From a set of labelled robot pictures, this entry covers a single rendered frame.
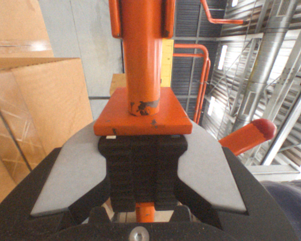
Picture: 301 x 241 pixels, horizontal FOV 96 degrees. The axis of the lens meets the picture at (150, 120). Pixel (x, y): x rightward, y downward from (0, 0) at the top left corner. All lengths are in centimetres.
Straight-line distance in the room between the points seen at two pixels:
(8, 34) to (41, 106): 64
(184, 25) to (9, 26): 1053
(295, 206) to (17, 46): 98
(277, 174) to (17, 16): 263
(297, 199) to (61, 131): 41
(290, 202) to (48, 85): 42
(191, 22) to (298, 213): 1101
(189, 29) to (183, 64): 215
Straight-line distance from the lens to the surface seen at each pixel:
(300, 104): 268
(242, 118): 637
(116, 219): 23
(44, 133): 22
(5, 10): 87
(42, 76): 23
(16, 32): 87
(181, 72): 1110
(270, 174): 233
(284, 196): 37
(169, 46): 749
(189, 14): 1114
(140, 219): 19
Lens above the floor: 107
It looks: 2 degrees up
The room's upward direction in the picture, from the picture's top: 89 degrees clockwise
